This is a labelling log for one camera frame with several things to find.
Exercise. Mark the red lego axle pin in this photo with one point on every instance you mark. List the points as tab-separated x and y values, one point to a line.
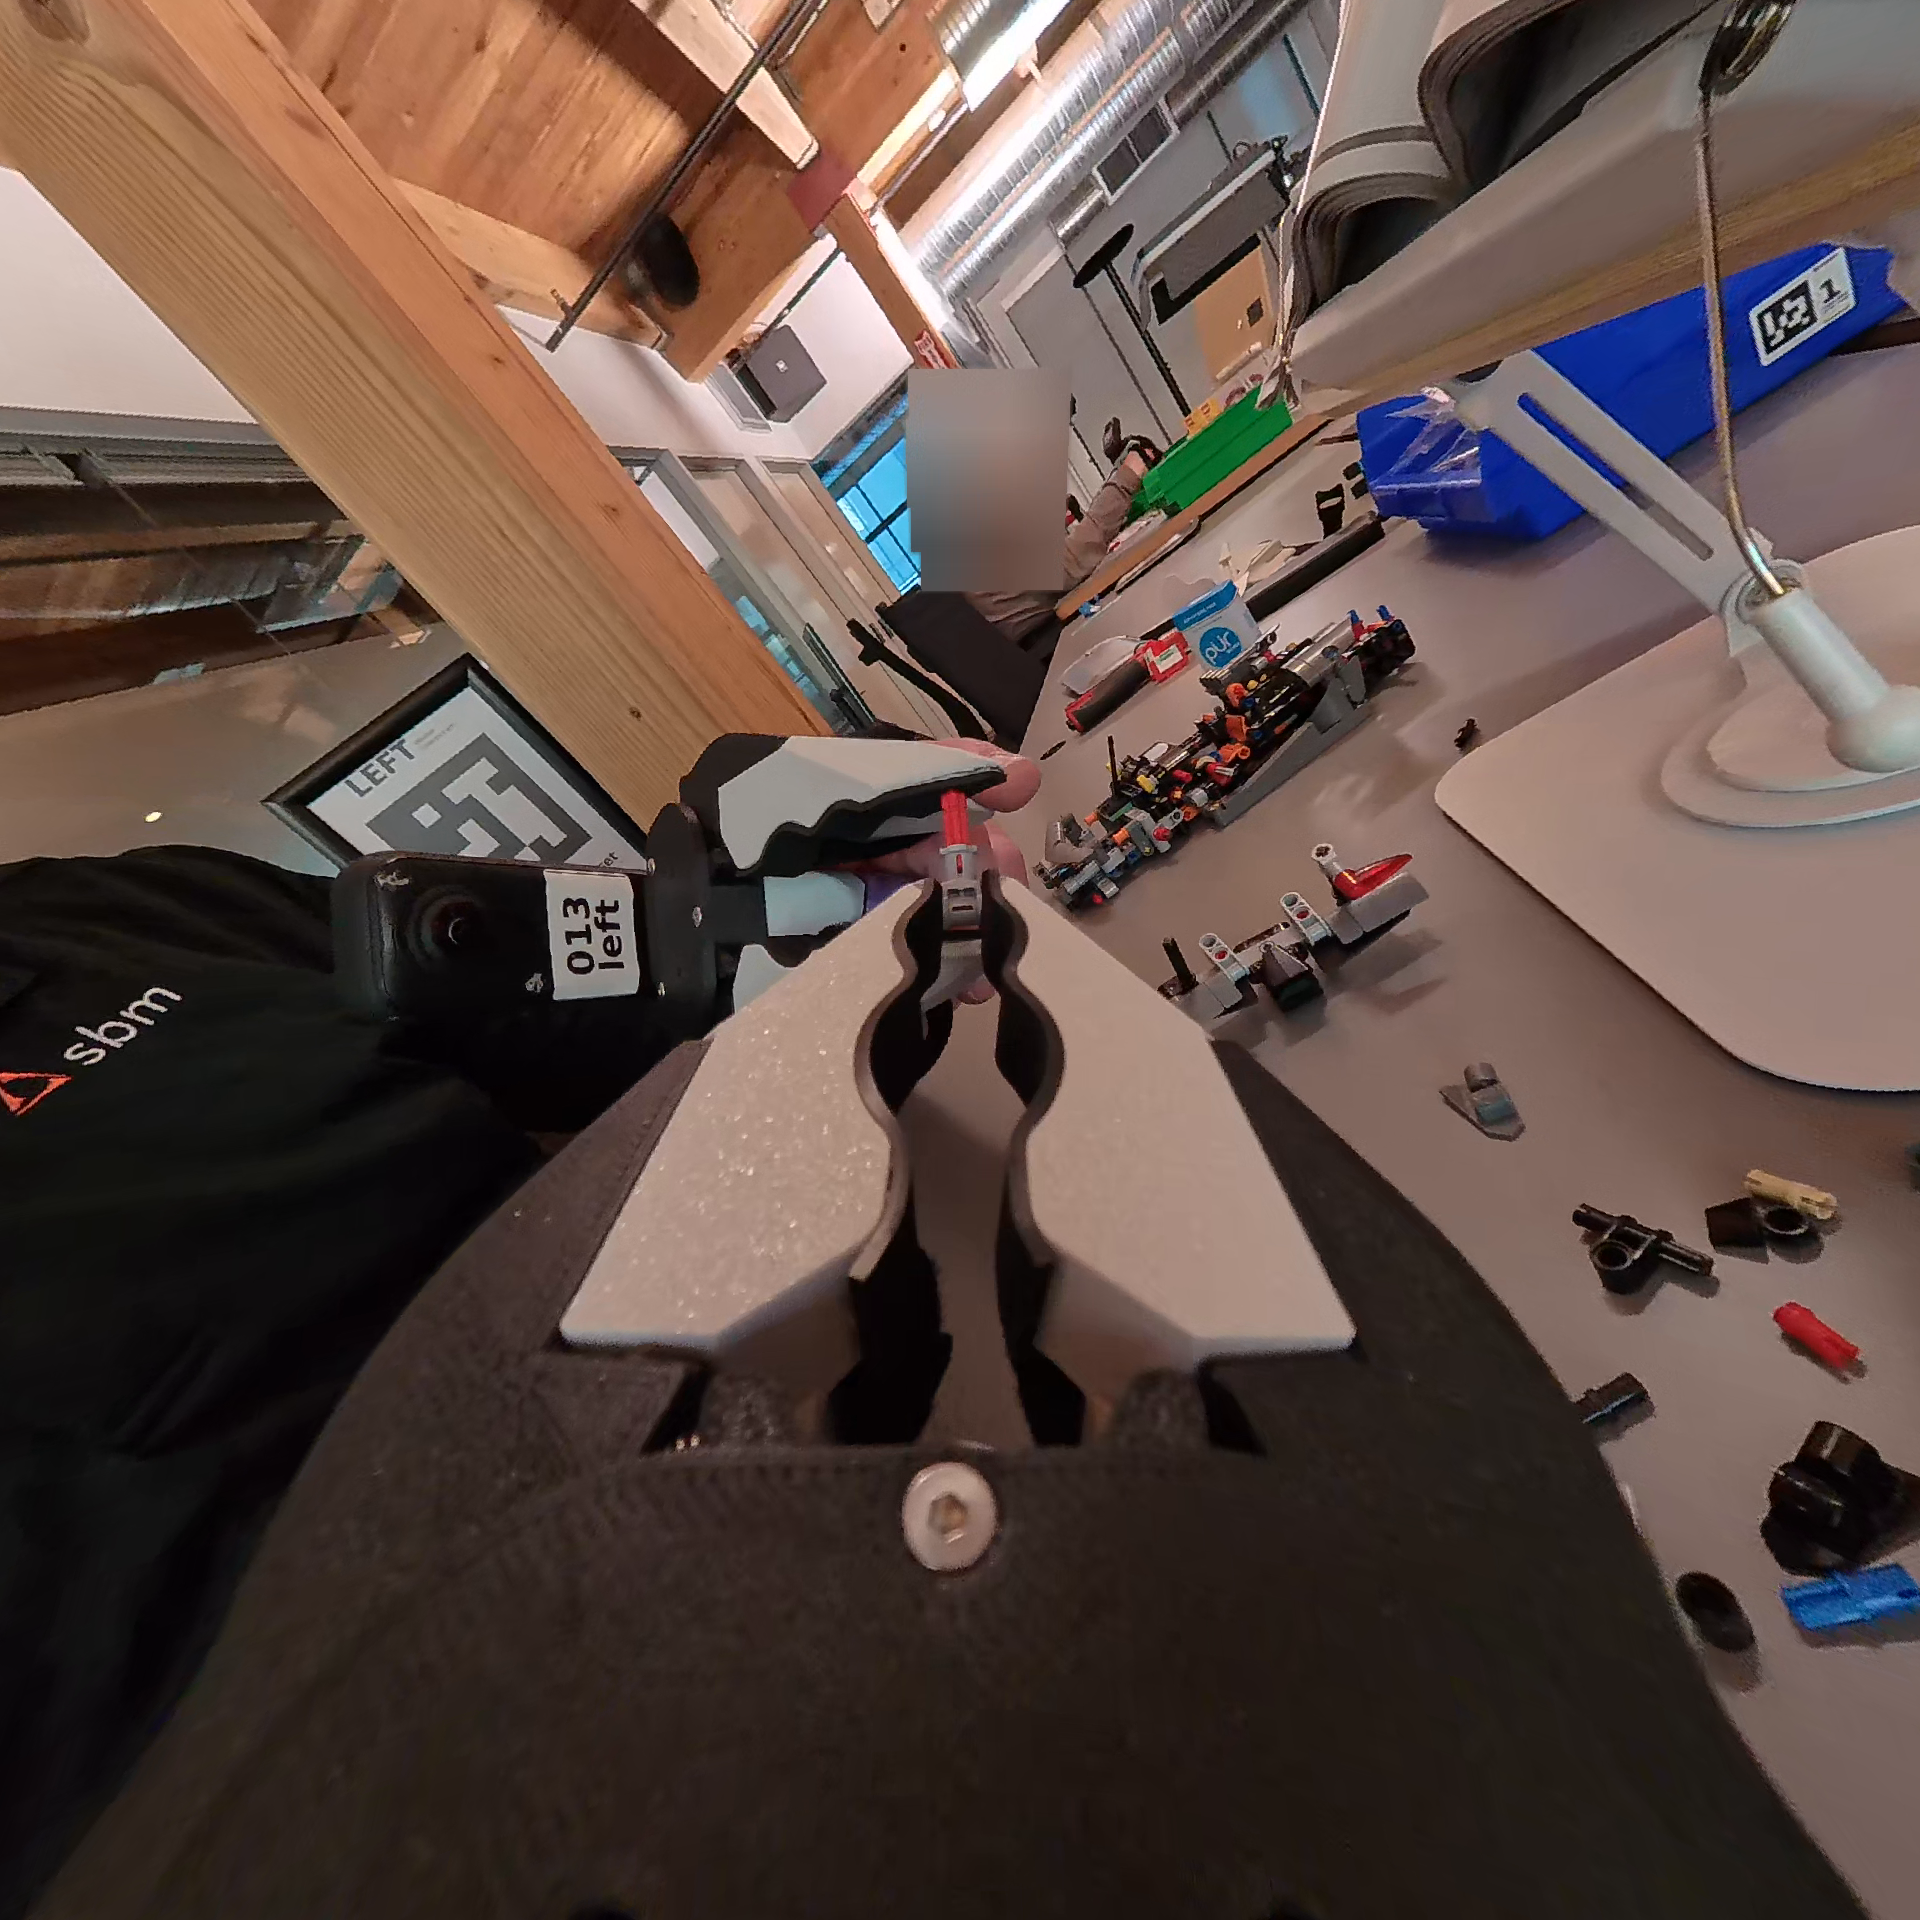
954	820

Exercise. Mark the black curved lego piece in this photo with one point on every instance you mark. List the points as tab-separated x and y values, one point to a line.
1838	1493

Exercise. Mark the blue plastic bin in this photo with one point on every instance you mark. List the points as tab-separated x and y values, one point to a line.
1622	389

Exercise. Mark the short blue lego pin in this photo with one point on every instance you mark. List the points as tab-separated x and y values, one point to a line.
1853	1598

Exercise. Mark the tan lego pin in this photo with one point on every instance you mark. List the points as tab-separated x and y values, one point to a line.
1792	1196

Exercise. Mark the black wall speaker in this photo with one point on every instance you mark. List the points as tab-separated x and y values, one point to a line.
781	374

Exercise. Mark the black framed code sign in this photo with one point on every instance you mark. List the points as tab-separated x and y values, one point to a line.
451	781

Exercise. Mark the black cylinder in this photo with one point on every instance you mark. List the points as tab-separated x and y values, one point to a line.
1312	567

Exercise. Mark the white blue mint pouch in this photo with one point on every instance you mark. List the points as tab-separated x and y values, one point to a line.
1219	630

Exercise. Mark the black office chair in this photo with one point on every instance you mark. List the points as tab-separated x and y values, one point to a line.
962	662

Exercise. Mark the clear plastic bags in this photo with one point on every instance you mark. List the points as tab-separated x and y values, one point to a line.
1442	443

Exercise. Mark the black floor lamp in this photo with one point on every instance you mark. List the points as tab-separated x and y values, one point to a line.
1107	253

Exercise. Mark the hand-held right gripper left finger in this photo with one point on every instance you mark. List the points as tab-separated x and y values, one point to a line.
735	1185

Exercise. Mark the silver ventilation duct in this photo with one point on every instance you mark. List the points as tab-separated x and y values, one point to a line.
1051	119

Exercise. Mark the black lego bush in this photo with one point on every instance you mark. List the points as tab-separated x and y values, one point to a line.
1716	1613

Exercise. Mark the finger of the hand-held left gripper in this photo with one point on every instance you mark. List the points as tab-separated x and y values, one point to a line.
840	773
811	908

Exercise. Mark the lego car chassis assembly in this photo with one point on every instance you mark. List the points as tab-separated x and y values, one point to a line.
1231	750

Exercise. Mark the grey lego subassembly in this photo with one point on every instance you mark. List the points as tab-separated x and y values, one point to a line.
1307	932

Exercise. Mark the silver foil pouch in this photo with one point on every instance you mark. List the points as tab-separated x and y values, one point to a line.
1103	656

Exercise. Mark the light grey lego connector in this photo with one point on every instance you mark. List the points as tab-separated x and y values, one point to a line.
962	892

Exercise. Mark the small red lego pin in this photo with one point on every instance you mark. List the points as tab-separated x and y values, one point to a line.
1815	1333

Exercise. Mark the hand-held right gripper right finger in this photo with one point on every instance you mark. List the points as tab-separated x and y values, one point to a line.
1184	1200

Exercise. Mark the white metal book stand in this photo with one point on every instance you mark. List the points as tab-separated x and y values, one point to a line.
1651	839

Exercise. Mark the brown cardboard sheet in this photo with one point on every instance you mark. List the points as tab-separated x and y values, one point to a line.
1162	542

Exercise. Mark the green plastic bin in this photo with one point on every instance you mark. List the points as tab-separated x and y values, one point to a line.
1214	452

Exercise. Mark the grey lego wedge panel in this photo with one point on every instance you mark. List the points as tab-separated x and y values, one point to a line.
1484	1102

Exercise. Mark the white folded paper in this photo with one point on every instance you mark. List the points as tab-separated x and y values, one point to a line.
1260	558

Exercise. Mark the black lego cross connector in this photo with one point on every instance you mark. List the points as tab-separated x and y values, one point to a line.
1636	1245

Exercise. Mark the cardboard box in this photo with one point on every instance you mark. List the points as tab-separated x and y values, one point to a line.
1234	316

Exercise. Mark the black lego pin connector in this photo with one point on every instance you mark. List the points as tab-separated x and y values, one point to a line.
1756	1223

